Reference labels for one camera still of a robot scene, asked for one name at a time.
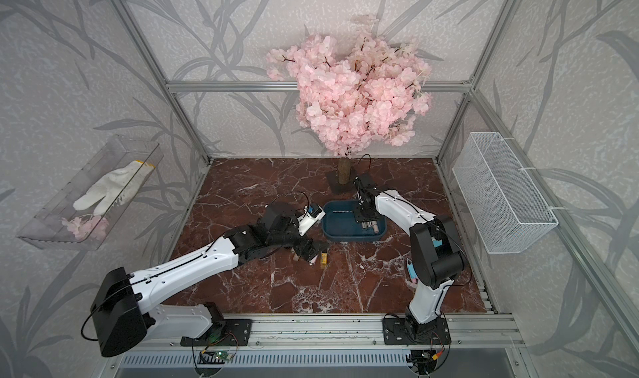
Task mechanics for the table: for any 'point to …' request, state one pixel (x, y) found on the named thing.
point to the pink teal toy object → (412, 272)
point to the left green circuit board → (214, 357)
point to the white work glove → (116, 187)
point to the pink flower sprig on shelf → (86, 227)
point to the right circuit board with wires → (423, 360)
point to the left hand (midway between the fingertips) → (321, 235)
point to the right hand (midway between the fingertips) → (363, 214)
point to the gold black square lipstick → (324, 260)
